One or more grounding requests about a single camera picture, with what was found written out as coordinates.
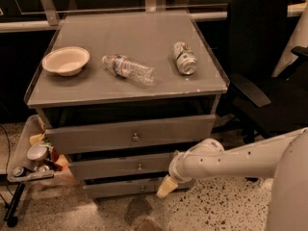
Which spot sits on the metal railing bar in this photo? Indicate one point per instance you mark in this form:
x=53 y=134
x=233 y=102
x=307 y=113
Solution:
x=13 y=27

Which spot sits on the black office chair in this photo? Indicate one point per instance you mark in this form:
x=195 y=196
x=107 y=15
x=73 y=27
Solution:
x=263 y=105

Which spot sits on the clear plastic water bottle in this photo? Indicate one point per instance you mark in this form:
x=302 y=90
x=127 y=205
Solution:
x=132 y=70

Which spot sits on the grey bottom drawer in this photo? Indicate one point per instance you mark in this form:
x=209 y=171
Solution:
x=123 y=185

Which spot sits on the black bin stand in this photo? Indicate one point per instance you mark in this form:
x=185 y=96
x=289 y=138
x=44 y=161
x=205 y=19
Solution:
x=10 y=218

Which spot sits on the grey drawer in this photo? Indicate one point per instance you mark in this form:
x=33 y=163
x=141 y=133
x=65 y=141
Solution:
x=110 y=136
x=123 y=185
x=95 y=165

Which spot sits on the small can in bin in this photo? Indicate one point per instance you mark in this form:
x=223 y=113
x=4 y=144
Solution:
x=19 y=172

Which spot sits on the white paper bowl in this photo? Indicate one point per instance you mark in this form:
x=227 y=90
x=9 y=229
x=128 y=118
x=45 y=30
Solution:
x=66 y=61

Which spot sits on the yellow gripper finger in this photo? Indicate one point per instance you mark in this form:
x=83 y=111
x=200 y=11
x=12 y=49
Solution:
x=168 y=185

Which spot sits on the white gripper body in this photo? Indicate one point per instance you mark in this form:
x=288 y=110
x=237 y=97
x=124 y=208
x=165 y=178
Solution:
x=176 y=171

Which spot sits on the silver can in bin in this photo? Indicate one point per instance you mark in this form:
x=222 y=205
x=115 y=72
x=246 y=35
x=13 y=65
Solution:
x=37 y=152

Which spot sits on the grey drawer cabinet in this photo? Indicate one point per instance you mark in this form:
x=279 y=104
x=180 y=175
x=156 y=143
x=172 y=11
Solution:
x=97 y=96

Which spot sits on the grey top drawer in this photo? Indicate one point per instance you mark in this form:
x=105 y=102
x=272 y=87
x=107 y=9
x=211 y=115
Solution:
x=110 y=136

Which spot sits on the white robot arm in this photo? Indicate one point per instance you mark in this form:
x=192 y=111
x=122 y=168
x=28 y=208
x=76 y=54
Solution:
x=283 y=158

